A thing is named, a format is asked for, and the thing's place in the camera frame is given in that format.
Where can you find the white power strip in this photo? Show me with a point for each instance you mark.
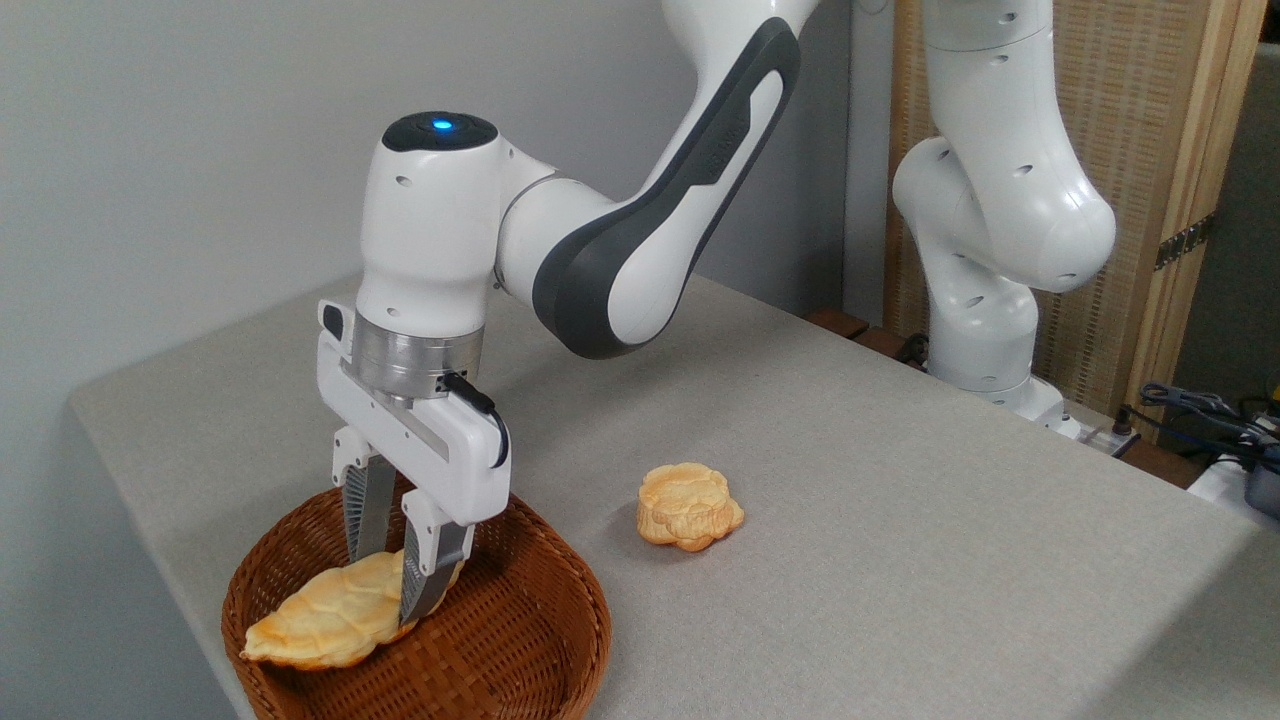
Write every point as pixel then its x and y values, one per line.
pixel 1100 438

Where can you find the long braided bread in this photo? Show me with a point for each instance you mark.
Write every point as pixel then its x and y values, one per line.
pixel 330 615

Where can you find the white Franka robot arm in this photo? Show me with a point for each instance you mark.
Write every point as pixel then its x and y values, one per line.
pixel 620 270

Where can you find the wooden bamboo folding screen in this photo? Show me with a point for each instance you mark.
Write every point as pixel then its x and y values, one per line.
pixel 1160 110

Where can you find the round flower-shaped bread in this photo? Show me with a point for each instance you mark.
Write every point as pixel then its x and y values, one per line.
pixel 688 505

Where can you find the brown wicker basket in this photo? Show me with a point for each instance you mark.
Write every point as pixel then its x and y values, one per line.
pixel 500 640

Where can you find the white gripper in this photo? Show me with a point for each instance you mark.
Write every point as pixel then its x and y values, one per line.
pixel 455 455

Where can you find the dark metal screen hinge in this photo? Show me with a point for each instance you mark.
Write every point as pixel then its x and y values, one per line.
pixel 1185 240

